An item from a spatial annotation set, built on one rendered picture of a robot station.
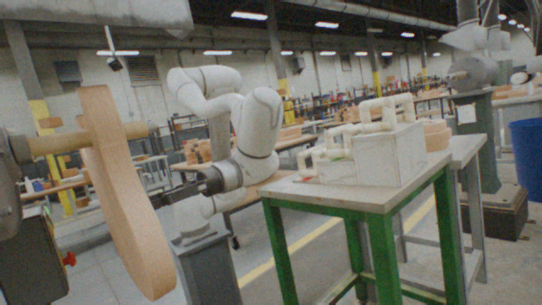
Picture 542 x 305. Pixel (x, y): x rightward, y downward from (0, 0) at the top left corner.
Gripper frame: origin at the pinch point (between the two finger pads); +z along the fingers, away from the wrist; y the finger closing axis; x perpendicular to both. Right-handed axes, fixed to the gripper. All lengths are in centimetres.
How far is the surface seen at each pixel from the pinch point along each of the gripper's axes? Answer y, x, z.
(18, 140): -11.4, 16.6, 14.8
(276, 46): 638, 347, -747
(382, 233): -23, -29, -54
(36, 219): 11.2, 4.0, 17.1
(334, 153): -4, -5, -68
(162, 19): -26.7, 28.2, -6.2
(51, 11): -26.7, 28.2, 7.4
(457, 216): -22, -50, -117
